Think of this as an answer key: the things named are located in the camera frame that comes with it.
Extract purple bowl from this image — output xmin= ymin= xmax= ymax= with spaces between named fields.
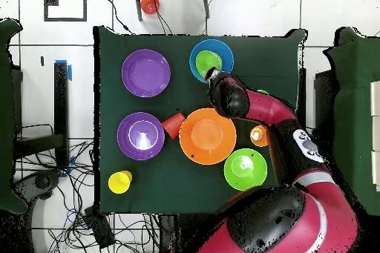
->
xmin=121 ymin=48 xmax=171 ymax=99
xmin=117 ymin=111 xmax=166 ymax=161

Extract large green bowl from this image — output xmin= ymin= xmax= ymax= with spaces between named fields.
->
xmin=223 ymin=148 xmax=269 ymax=191

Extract neighbouring green table cloth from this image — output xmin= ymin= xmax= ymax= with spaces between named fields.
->
xmin=0 ymin=18 xmax=29 ymax=215
xmin=323 ymin=27 xmax=380 ymax=217

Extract blue bowl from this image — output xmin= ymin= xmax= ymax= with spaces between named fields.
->
xmin=189 ymin=38 xmax=235 ymax=83

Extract dark green tablecloth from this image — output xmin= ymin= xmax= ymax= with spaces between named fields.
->
xmin=93 ymin=25 xmax=307 ymax=217

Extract grey camera stand legs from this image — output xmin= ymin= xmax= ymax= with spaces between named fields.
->
xmin=132 ymin=0 xmax=214 ymax=22

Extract small orange bowl on floor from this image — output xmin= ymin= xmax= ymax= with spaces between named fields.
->
xmin=140 ymin=0 xmax=161 ymax=16

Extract grey black machine base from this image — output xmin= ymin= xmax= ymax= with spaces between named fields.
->
xmin=13 ymin=169 xmax=62 ymax=200

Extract black square frame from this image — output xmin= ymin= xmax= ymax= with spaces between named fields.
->
xmin=43 ymin=0 xmax=88 ymax=22

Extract white boxes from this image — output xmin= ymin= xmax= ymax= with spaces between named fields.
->
xmin=370 ymin=80 xmax=380 ymax=190

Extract small green bowl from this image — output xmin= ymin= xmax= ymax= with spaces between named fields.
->
xmin=194 ymin=50 xmax=223 ymax=79

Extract large orange bowl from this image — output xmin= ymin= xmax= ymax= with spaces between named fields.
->
xmin=178 ymin=108 xmax=238 ymax=165

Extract black box on floor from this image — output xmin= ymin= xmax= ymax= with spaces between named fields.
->
xmin=83 ymin=206 xmax=116 ymax=250

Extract bundle of cables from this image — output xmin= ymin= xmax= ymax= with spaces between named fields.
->
xmin=16 ymin=139 xmax=161 ymax=253

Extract black post stand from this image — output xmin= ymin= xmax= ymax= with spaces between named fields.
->
xmin=14 ymin=61 xmax=70 ymax=168

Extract orange cup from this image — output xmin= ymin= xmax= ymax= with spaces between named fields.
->
xmin=249 ymin=125 xmax=269 ymax=148

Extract red cup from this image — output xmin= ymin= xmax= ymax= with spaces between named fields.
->
xmin=161 ymin=112 xmax=186 ymax=140

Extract yellow cup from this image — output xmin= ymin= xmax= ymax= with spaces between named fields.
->
xmin=108 ymin=170 xmax=134 ymax=195

